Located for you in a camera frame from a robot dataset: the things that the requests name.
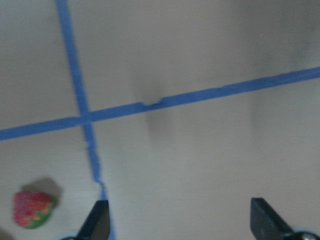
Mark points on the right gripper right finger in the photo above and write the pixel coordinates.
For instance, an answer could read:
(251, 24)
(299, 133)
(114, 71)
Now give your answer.
(265, 223)

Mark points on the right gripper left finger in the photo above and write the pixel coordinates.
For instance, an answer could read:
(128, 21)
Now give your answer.
(97, 224)

